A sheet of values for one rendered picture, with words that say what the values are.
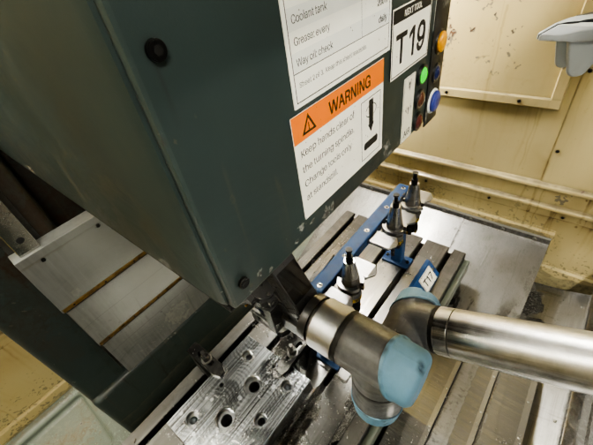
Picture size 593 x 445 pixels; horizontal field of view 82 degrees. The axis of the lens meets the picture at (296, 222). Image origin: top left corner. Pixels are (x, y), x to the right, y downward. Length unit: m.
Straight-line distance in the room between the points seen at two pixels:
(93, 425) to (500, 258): 1.65
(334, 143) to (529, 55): 0.98
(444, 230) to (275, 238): 1.29
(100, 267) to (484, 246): 1.33
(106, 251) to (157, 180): 0.75
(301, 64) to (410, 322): 0.43
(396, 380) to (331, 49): 0.35
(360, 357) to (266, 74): 0.33
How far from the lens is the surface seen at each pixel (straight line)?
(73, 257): 0.95
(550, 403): 1.40
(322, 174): 0.34
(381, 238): 0.92
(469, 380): 1.28
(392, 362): 0.44
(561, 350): 0.54
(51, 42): 0.26
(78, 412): 1.71
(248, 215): 0.27
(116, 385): 1.30
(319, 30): 0.30
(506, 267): 1.51
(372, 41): 0.38
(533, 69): 1.28
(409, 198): 1.00
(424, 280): 1.19
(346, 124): 0.36
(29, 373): 1.63
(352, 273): 0.77
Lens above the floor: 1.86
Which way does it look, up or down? 40 degrees down
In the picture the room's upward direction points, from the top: 10 degrees counter-clockwise
